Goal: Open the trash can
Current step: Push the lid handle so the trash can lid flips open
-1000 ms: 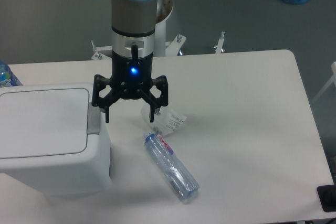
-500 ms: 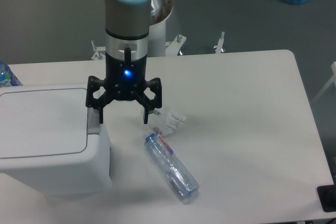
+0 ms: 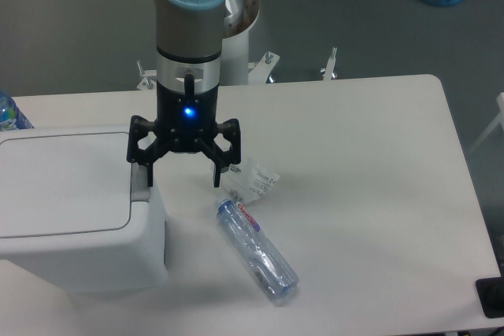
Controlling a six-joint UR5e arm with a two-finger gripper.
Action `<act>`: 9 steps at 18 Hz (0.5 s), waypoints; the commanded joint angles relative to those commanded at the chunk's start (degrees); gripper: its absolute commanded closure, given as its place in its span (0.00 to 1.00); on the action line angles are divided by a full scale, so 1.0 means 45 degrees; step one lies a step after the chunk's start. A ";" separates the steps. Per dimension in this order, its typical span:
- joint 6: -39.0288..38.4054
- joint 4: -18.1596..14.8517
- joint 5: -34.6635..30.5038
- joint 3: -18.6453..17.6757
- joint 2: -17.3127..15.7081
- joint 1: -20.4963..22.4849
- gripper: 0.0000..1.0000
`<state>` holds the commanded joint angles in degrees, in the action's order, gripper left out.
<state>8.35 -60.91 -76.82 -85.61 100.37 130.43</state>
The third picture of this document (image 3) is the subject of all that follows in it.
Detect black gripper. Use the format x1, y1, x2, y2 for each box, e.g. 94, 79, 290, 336
126, 86, 241, 187

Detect grey lid push button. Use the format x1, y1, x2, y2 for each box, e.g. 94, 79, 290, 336
130, 163, 150, 202

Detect white plastic trash can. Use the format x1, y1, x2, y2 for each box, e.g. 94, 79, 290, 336
1, 125, 168, 293

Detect white trash can lid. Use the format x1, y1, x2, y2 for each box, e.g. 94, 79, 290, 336
1, 133, 131, 238

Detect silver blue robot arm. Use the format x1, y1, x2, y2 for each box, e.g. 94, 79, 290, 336
127, 0, 241, 186

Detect clear plastic packaging bag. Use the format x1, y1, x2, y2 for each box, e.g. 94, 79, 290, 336
220, 157, 280, 205

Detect empty clear plastic bottle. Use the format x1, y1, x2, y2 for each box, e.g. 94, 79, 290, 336
215, 196, 299, 306

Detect blue labelled bottle at left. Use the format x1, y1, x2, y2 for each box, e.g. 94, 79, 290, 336
1, 92, 34, 131

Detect black device at table edge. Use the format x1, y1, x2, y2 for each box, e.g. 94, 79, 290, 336
476, 277, 503, 319

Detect white levelling foot bracket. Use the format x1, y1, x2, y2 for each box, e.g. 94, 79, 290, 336
320, 46, 338, 81

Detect white frame at right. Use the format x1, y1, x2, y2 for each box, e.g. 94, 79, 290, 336
469, 92, 503, 154

